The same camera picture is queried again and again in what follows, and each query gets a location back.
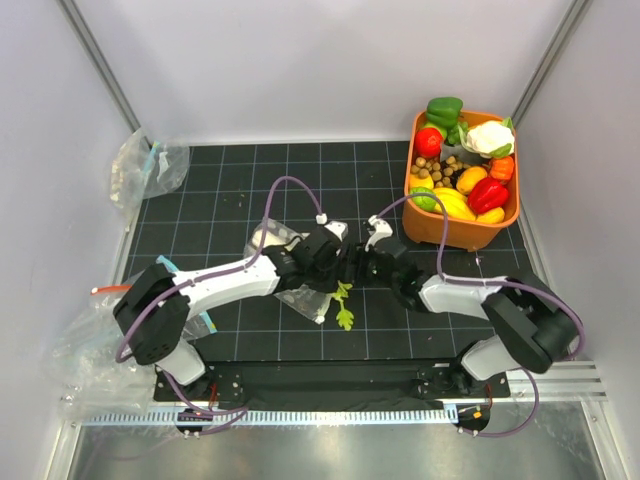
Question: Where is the clear polka dot zip bag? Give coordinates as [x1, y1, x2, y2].
[243, 219, 331, 325]

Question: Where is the green celery stalk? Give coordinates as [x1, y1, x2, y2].
[330, 282, 354, 331]

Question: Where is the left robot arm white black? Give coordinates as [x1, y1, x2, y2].
[113, 221, 348, 400]

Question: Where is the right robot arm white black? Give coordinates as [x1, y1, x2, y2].
[345, 237, 584, 396]

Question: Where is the clear bag blue zipper back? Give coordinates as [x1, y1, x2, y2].
[110, 129, 191, 222]

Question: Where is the clear bag orange zipper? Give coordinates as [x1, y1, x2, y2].
[44, 289, 155, 422]

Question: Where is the orange plastic bin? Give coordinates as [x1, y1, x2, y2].
[402, 109, 521, 252]

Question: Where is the green lime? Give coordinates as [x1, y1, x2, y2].
[409, 186, 439, 212]

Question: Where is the yellow banana bunch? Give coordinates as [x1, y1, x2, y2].
[433, 187, 476, 222]

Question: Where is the yellow orange mango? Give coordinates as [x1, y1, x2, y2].
[456, 166, 488, 196]

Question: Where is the red bell pepper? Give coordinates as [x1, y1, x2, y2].
[468, 177, 509, 215]

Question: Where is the yellow lemon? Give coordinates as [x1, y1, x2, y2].
[476, 207, 505, 225]

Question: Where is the red tomato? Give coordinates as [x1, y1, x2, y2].
[414, 127, 444, 158]

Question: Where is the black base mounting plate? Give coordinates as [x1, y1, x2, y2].
[182, 359, 510, 412]

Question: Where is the small orange pumpkin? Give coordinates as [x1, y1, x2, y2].
[488, 156, 516, 183]

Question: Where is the green bell pepper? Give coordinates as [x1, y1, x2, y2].
[426, 97, 464, 129]

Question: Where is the white cauliflower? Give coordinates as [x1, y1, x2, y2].
[463, 119, 515, 159]

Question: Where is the aluminium extrusion bar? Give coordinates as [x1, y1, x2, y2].
[506, 361, 607, 402]

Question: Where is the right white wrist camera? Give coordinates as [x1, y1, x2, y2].
[365, 215, 393, 252]

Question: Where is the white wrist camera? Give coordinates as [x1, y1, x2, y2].
[365, 215, 393, 252]
[316, 213, 348, 243]

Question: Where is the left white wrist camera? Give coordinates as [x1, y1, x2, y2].
[316, 213, 348, 243]

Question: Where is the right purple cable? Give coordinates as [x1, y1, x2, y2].
[374, 192, 586, 439]

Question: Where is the slotted cable duct rail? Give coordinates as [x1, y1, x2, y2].
[84, 404, 458, 427]

